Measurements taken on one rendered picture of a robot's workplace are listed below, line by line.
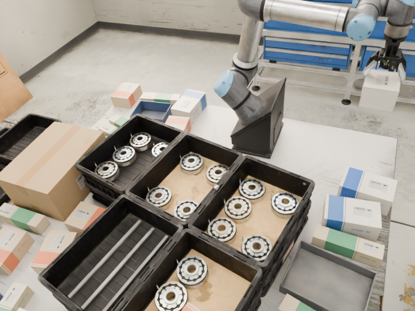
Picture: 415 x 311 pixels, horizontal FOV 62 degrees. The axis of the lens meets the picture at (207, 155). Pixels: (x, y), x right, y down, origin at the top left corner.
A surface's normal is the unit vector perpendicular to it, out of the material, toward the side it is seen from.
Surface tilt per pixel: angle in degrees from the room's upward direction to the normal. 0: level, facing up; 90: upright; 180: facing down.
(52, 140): 0
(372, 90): 90
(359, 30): 96
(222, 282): 0
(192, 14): 90
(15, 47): 90
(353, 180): 0
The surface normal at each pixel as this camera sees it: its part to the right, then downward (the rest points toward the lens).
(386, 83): -0.10, -0.71
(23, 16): 0.91, 0.21
